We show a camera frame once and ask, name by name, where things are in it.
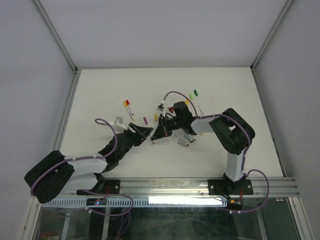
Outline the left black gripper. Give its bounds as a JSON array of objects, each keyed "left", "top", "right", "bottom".
[{"left": 117, "top": 122, "right": 152, "bottom": 160}]

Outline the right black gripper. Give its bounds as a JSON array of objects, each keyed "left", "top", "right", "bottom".
[{"left": 150, "top": 116, "right": 183, "bottom": 141}]

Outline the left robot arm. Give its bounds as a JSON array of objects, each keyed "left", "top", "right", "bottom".
[{"left": 24, "top": 118, "right": 153, "bottom": 204}]

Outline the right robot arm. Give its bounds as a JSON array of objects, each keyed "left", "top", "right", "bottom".
[{"left": 151, "top": 101, "right": 256, "bottom": 194}]

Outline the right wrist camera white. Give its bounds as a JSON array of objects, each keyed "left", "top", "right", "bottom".
[{"left": 157, "top": 100, "right": 166, "bottom": 112}]

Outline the aluminium front rail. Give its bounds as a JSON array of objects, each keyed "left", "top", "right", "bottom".
[{"left": 62, "top": 176, "right": 300, "bottom": 199}]

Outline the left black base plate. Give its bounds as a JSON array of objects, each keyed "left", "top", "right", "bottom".
[{"left": 76, "top": 179, "right": 121, "bottom": 196}]

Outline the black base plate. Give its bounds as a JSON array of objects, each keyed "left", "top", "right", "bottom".
[
  {"left": 76, "top": 179, "right": 121, "bottom": 196},
  {"left": 207, "top": 179, "right": 254, "bottom": 196}
]

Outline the white slotted cable duct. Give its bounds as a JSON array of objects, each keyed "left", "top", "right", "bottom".
[{"left": 43, "top": 196, "right": 227, "bottom": 208}]

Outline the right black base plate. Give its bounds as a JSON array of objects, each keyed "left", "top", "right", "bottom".
[{"left": 207, "top": 179, "right": 254, "bottom": 196}]

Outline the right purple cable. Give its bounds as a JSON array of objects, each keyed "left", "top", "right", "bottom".
[{"left": 161, "top": 90, "right": 270, "bottom": 214}]

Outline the purple cable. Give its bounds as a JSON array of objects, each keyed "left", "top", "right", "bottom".
[
  {"left": 30, "top": 118, "right": 135, "bottom": 240},
  {"left": 161, "top": 90, "right": 270, "bottom": 214}
]

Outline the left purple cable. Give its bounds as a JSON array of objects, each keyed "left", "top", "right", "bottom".
[{"left": 30, "top": 118, "right": 135, "bottom": 240}]

